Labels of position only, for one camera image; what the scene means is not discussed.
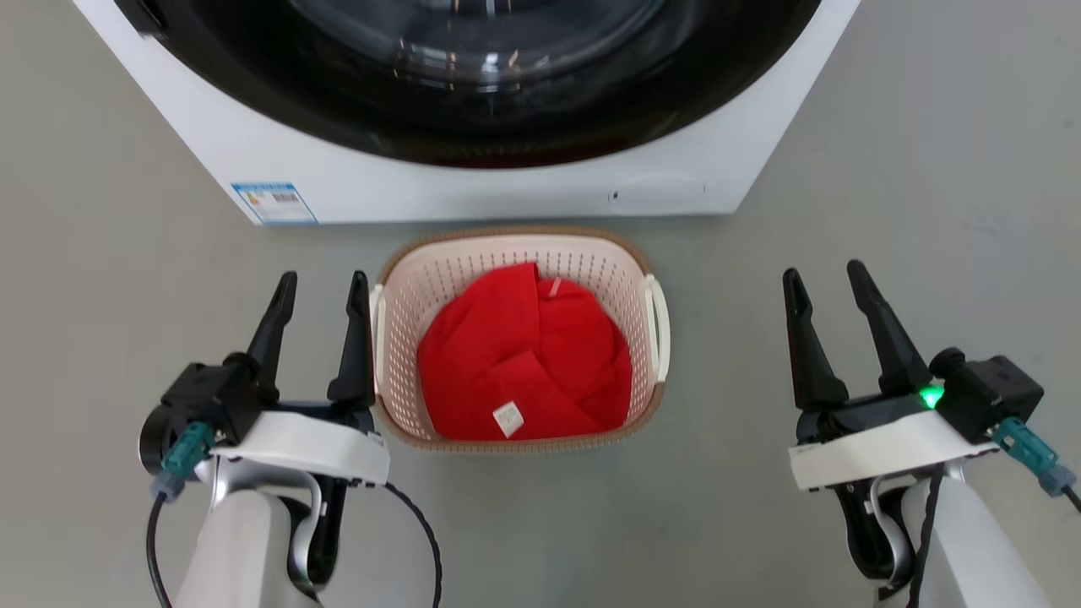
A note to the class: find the right gripper white-banded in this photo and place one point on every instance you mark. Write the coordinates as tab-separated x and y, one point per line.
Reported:
887	443

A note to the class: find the left gripper white-banded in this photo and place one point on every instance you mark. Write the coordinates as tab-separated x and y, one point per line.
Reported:
312	443

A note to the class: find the beige perforated plastic laundry basket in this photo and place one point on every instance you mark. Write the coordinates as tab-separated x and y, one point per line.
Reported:
405	304

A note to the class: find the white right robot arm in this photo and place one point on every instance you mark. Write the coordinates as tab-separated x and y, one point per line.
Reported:
971	549

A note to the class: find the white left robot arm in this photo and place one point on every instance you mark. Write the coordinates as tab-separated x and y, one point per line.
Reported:
241	549

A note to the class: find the blue energy label sticker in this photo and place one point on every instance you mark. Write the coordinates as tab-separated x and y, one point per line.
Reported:
274	203

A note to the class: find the red garment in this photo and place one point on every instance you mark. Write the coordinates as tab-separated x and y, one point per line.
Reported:
507	355

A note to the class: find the white square garment tag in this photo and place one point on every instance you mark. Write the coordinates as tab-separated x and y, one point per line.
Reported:
508	420

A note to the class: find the white front-load washing machine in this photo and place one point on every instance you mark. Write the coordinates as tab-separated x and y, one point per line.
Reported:
253	135

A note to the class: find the small pale neck label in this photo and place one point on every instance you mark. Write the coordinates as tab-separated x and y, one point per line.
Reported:
554	288

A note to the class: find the oval white filter cover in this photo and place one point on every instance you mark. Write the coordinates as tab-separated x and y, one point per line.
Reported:
659	189

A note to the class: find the round black washer door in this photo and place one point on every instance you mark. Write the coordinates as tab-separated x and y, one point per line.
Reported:
220	51

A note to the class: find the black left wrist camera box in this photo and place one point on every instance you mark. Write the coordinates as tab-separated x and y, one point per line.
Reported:
207	397

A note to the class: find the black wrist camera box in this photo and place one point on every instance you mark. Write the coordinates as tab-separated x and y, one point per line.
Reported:
988	393
207	397

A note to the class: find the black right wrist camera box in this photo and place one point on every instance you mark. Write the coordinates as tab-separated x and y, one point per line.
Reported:
988	393

